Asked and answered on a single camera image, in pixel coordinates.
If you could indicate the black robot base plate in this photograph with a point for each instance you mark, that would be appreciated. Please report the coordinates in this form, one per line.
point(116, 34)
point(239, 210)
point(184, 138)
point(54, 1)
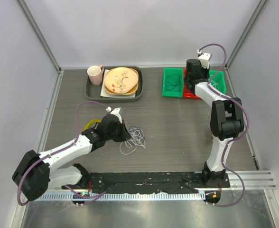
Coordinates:
point(148, 182)

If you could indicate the dark grey tray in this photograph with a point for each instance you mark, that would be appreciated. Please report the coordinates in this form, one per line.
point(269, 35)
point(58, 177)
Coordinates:
point(97, 93)

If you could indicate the red bin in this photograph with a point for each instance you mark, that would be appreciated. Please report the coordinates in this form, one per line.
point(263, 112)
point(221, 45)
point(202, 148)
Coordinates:
point(187, 93)

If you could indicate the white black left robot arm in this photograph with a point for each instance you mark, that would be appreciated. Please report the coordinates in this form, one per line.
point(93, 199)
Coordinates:
point(39, 172)

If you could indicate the green bin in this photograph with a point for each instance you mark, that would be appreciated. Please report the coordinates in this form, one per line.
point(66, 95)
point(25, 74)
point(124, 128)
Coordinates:
point(173, 82)
point(218, 82)

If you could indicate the slotted cable duct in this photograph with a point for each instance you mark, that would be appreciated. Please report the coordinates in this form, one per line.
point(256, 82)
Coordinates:
point(65, 195)

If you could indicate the orange bird pattern plate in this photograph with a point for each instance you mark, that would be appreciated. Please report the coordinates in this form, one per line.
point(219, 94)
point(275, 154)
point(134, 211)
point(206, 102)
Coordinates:
point(121, 79)

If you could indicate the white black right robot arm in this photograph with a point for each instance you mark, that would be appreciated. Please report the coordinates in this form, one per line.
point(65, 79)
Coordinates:
point(226, 121)

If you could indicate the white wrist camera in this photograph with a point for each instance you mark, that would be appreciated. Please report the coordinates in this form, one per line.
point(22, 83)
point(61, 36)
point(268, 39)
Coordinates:
point(116, 112)
point(204, 59)

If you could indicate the pink mug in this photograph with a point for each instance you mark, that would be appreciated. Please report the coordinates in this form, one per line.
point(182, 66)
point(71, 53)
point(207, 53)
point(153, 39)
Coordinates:
point(95, 74)

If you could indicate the right green bin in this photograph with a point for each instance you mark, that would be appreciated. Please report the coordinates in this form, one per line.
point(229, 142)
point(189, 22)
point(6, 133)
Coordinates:
point(218, 82)

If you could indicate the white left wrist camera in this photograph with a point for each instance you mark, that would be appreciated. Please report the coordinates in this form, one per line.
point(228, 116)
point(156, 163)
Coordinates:
point(116, 112)

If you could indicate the left green bin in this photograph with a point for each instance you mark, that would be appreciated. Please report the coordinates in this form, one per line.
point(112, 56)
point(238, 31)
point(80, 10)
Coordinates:
point(173, 82)

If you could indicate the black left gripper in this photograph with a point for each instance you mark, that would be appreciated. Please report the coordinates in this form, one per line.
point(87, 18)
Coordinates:
point(125, 134)

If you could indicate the white square plate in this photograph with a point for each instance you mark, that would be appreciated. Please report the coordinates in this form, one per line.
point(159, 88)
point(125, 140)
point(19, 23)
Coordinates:
point(104, 88)

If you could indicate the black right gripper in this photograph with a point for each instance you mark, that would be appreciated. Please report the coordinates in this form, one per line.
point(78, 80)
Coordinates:
point(207, 71)

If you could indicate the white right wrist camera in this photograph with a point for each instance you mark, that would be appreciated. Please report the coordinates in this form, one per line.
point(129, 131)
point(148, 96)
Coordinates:
point(204, 59)

